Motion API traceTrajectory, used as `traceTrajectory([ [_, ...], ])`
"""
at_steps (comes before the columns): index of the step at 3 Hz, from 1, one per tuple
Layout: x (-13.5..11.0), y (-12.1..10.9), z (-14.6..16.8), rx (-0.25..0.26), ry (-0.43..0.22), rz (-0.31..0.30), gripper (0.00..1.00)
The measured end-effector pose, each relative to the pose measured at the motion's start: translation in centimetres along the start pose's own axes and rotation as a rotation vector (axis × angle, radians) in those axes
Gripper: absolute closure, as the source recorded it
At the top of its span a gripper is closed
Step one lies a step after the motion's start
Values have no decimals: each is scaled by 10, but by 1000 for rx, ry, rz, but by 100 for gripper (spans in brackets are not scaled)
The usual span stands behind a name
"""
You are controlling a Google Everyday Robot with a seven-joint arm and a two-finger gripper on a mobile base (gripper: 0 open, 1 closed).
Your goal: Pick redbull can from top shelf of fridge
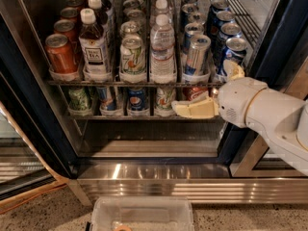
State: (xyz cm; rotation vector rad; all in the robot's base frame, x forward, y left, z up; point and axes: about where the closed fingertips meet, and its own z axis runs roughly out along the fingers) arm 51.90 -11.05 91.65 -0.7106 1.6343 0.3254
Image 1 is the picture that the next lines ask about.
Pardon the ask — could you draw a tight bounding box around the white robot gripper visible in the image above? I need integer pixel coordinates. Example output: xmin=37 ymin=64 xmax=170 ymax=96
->
xmin=171 ymin=60 xmax=268 ymax=128

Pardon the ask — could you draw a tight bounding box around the red bull can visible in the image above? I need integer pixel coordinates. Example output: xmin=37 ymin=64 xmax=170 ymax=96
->
xmin=184 ymin=35 xmax=211 ymax=76
xmin=182 ymin=22 xmax=204 ymax=54

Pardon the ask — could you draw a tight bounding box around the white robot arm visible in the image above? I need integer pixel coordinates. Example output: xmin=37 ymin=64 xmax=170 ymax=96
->
xmin=171 ymin=60 xmax=308 ymax=175

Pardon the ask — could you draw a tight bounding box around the gold can lower shelf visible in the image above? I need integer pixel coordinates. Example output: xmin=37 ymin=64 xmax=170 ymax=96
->
xmin=210 ymin=88 xmax=218 ymax=98

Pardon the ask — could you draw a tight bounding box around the red coca cola can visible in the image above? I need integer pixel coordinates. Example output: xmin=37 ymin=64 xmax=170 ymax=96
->
xmin=183 ymin=87 xmax=208 ymax=101

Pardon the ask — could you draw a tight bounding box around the front blue pepsi can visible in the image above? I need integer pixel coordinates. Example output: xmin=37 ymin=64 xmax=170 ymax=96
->
xmin=217 ymin=37 xmax=247 ymax=76

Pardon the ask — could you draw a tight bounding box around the blue pepsi can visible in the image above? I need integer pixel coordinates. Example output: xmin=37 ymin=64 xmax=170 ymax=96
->
xmin=217 ymin=37 xmax=247 ymax=76
xmin=213 ymin=22 xmax=243 ymax=63

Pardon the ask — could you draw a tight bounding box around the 7up can lower shelf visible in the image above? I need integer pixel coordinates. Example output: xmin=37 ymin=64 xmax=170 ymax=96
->
xmin=156 ymin=88 xmax=176 ymax=111

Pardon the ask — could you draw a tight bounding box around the pepsi can lower shelf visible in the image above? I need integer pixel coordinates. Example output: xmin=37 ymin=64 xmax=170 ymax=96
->
xmin=128 ymin=88 xmax=146 ymax=111

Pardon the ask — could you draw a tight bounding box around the front 7up can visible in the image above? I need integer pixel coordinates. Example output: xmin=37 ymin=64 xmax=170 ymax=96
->
xmin=120 ymin=35 xmax=145 ymax=75

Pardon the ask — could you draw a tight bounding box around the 7up can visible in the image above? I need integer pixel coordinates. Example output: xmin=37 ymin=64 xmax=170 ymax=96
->
xmin=120 ymin=20 xmax=141 ymax=39
xmin=120 ymin=35 xmax=145 ymax=75

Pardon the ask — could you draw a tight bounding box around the blue can lower shelf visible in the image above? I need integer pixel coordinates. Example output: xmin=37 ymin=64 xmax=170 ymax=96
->
xmin=96 ymin=87 xmax=116 ymax=111

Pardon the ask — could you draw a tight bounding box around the green can lower shelf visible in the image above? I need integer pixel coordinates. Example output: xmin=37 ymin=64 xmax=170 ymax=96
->
xmin=68 ymin=87 xmax=90 ymax=111

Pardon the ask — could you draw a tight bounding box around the front orange soda can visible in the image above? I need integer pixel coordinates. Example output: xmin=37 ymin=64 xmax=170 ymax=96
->
xmin=45 ymin=34 xmax=78 ymax=74

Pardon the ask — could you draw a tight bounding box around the orange soda can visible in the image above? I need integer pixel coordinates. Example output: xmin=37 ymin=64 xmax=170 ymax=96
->
xmin=54 ymin=19 xmax=78 ymax=43
xmin=45 ymin=34 xmax=78 ymax=74

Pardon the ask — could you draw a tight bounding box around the open glass fridge door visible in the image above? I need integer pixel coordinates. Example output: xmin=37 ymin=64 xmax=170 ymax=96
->
xmin=0 ymin=70 xmax=70 ymax=215

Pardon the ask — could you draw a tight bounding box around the front water bottle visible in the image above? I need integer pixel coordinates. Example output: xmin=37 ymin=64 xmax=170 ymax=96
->
xmin=150 ymin=14 xmax=175 ymax=76

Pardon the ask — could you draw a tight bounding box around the water bottle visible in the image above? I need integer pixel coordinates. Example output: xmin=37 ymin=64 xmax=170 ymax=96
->
xmin=150 ymin=0 xmax=173 ymax=27
xmin=150 ymin=14 xmax=175 ymax=76

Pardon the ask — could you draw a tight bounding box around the front iced tea bottle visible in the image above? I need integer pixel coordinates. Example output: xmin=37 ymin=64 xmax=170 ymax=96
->
xmin=79 ymin=9 xmax=110 ymax=74

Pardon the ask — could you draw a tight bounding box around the iced tea bottle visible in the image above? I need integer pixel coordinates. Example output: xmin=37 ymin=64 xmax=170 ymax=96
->
xmin=88 ymin=0 xmax=109 ymax=39
xmin=79 ymin=9 xmax=110 ymax=74

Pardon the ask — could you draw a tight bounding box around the clear plastic bin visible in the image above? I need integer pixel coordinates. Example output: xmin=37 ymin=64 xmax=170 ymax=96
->
xmin=87 ymin=196 xmax=194 ymax=231

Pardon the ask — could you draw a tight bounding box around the top wire shelf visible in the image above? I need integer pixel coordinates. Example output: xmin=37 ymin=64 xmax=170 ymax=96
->
xmin=47 ymin=80 xmax=224 ymax=89

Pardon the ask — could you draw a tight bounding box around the wire shelf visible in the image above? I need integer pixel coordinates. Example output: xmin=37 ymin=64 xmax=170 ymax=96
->
xmin=47 ymin=80 xmax=224 ymax=89
xmin=66 ymin=115 xmax=222 ymax=121

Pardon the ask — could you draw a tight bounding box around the lower wire shelf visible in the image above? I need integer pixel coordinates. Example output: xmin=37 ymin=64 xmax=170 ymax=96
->
xmin=66 ymin=115 xmax=222 ymax=121

